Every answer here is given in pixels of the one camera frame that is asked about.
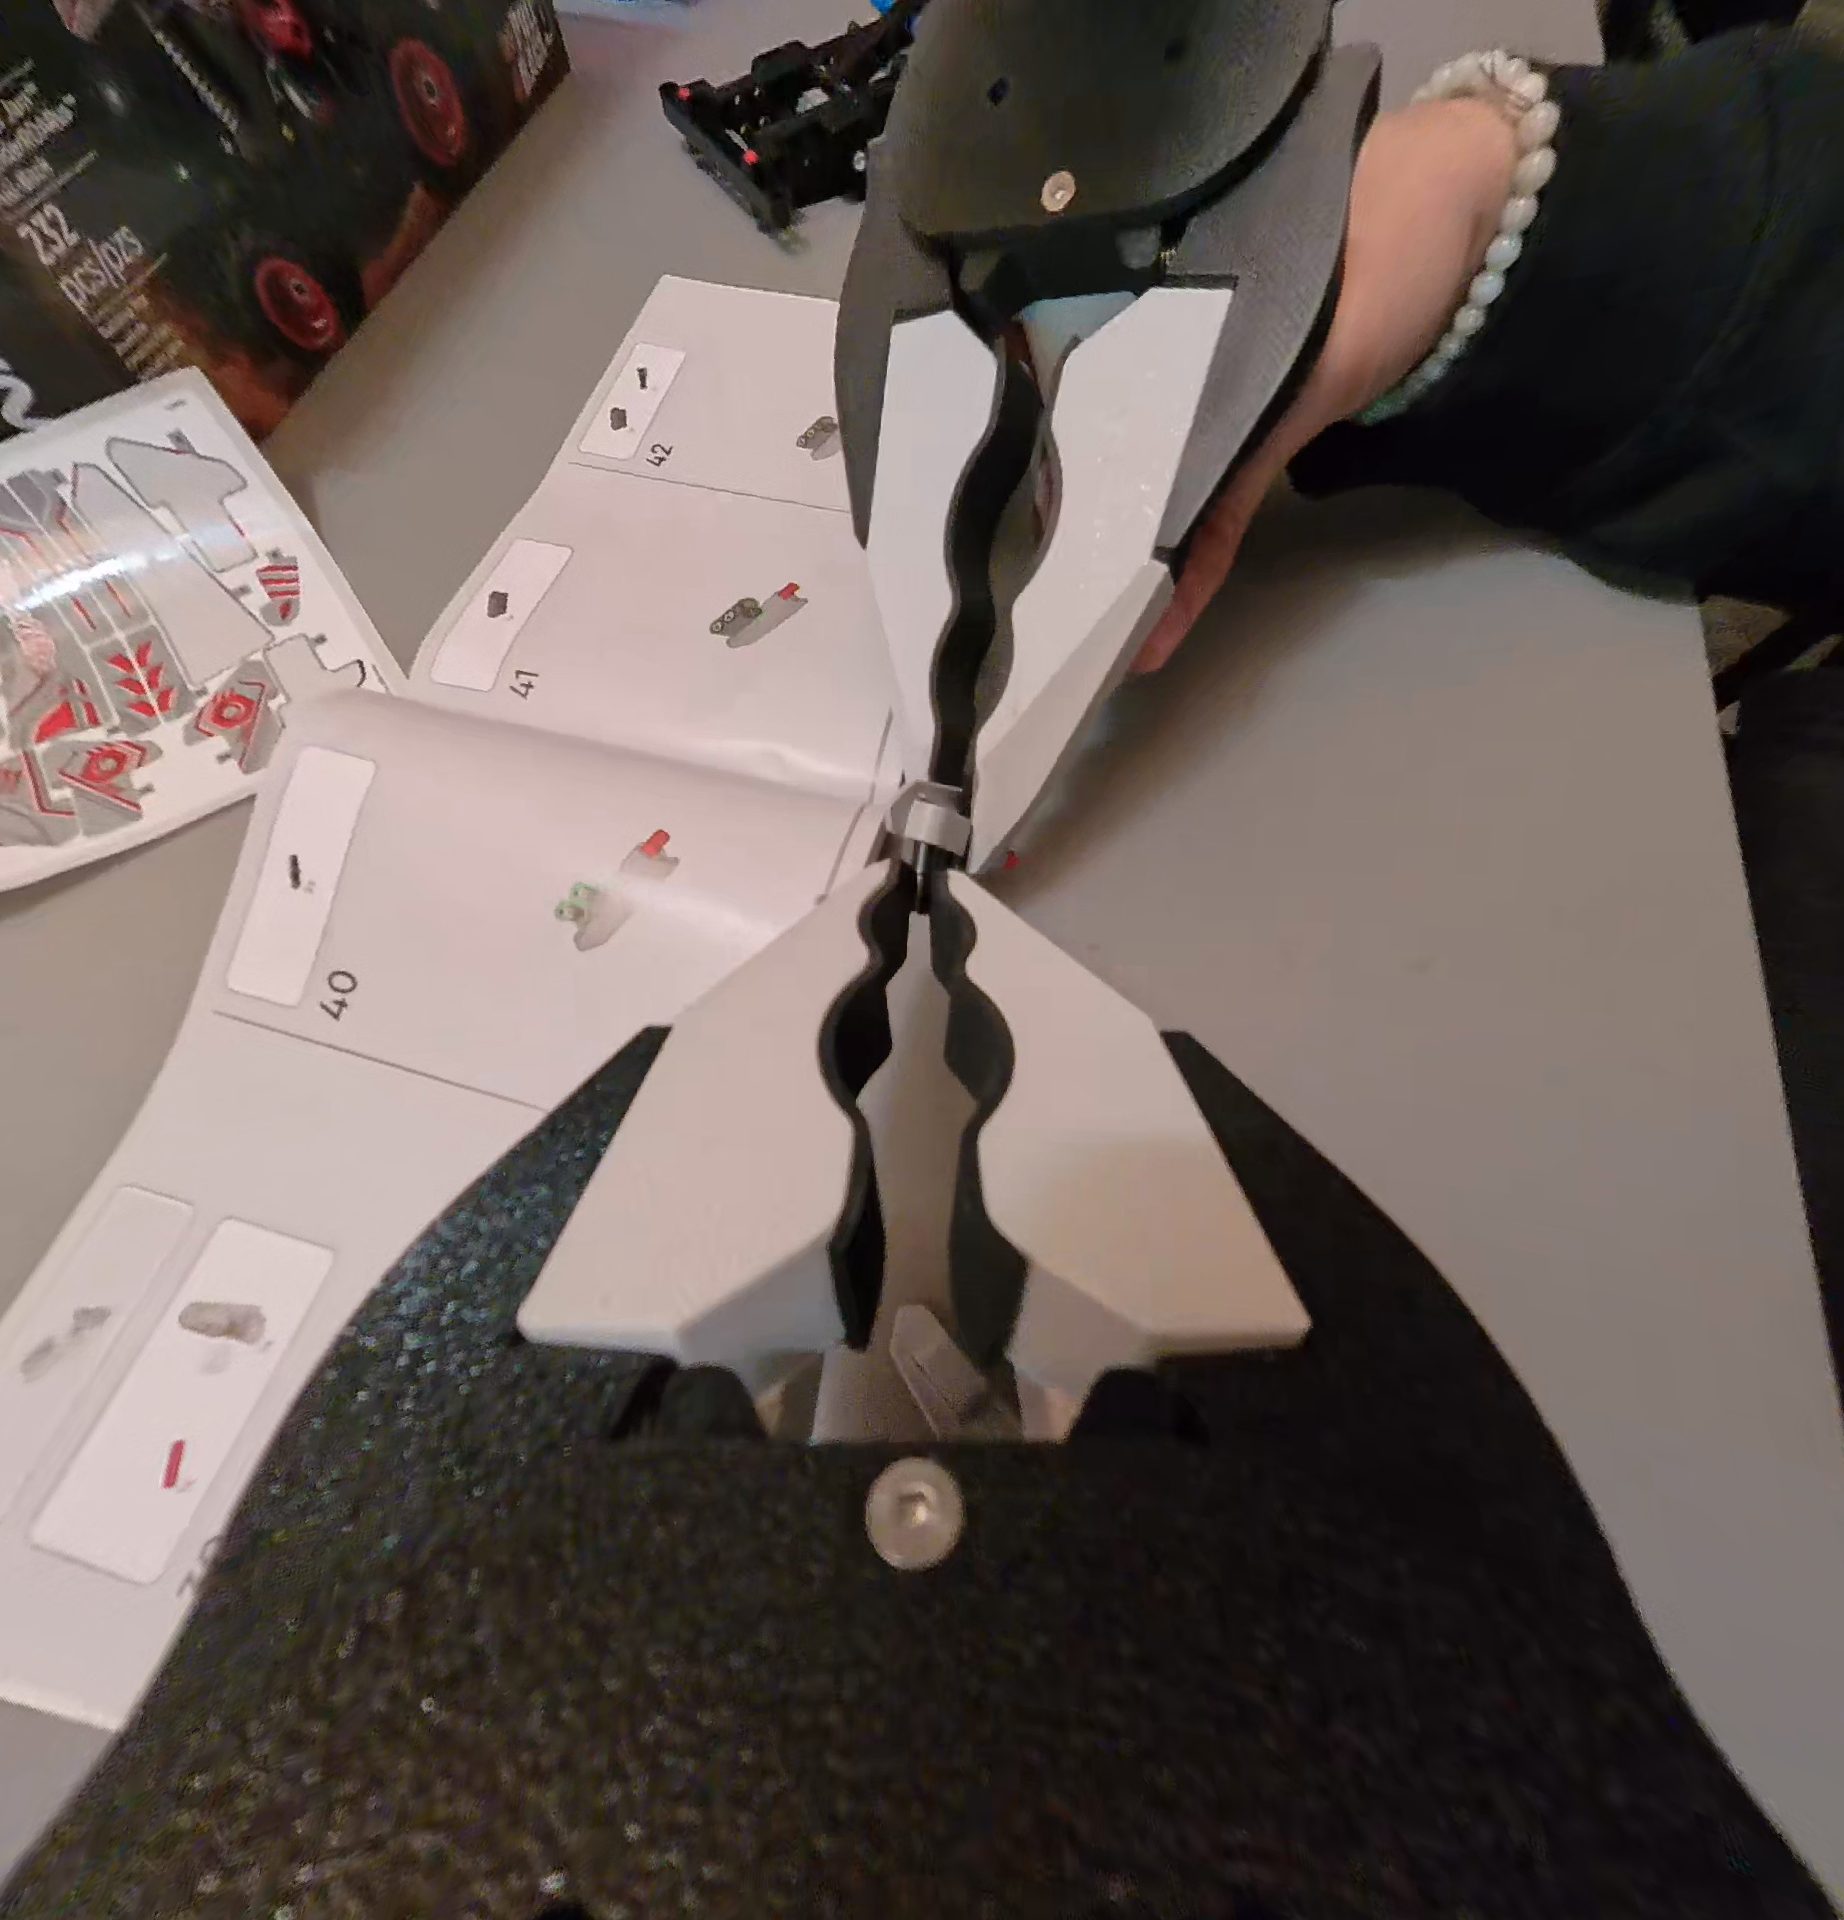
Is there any black brick truck chassis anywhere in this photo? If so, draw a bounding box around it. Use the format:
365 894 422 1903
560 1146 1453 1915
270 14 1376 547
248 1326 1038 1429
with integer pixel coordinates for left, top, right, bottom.
657 0 924 234

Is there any grey desk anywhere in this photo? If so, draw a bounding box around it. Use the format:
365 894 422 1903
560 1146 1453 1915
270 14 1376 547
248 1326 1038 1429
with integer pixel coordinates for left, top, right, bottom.
0 0 1844 1913

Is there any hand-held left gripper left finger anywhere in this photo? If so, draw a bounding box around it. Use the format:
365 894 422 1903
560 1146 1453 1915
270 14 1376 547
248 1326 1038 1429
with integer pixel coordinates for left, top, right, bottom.
516 870 915 1374

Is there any white bead bracelet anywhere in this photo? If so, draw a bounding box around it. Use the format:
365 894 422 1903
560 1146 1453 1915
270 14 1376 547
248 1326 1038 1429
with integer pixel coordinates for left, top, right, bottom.
1348 47 1565 430

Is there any person's black clothed body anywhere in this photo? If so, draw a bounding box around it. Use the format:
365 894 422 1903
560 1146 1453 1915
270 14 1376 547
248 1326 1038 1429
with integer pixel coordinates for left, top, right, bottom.
1707 599 1844 1592

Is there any person's right forearm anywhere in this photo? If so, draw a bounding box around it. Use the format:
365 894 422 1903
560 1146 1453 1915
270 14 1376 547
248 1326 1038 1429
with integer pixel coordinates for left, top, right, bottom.
1288 21 1844 648

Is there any grey brick with red axle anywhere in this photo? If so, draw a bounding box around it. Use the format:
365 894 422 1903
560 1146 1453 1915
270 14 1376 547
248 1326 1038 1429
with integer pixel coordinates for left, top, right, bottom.
884 776 1022 910

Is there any red grey sticker sheet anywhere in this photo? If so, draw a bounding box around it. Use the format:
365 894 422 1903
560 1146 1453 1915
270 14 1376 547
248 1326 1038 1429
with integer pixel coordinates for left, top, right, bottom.
0 366 406 901

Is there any person's right hand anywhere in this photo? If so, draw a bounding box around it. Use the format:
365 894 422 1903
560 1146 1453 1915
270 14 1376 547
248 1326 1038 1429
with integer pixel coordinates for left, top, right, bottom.
1138 96 1523 678

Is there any white instruction booklet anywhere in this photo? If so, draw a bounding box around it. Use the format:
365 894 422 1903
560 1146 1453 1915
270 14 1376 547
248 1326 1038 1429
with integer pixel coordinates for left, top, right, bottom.
0 274 901 1728

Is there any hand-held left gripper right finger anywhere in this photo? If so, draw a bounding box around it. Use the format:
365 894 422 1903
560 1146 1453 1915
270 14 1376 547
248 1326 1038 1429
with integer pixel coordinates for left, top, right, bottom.
928 870 1314 1374

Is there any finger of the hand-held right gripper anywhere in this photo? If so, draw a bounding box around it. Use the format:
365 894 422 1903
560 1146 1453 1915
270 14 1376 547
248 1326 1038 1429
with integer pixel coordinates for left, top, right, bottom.
966 284 1239 872
862 305 1005 782

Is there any black toy set box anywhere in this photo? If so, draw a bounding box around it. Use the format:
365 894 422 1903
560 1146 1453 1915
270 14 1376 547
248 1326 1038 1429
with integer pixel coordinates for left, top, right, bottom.
0 0 571 451

